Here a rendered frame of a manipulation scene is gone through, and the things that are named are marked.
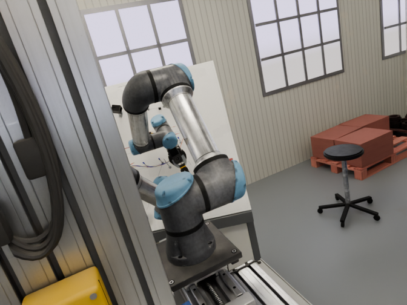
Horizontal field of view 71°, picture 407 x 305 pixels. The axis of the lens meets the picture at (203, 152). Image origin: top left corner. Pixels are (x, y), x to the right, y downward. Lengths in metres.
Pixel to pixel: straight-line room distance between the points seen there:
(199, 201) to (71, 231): 0.45
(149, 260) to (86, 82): 0.25
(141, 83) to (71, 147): 0.65
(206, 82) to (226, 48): 1.77
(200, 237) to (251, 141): 3.11
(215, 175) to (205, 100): 1.10
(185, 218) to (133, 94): 0.45
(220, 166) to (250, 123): 3.02
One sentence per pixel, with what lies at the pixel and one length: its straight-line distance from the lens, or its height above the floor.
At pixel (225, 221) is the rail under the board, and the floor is 0.84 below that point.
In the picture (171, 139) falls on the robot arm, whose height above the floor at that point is 1.39.
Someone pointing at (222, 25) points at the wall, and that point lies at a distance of 3.69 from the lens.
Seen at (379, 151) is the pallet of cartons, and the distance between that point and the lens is 3.95.
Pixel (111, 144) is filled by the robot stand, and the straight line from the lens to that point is 0.37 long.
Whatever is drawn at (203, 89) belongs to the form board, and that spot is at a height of 1.52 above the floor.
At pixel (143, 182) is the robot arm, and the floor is 1.34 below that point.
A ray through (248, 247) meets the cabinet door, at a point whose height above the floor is 0.61.
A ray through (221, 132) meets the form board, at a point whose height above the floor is 1.26.
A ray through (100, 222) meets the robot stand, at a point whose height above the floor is 1.52.
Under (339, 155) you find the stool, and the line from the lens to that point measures 2.78.
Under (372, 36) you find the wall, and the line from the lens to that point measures 5.31.
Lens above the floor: 1.67
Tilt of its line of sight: 17 degrees down
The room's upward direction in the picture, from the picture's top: 14 degrees counter-clockwise
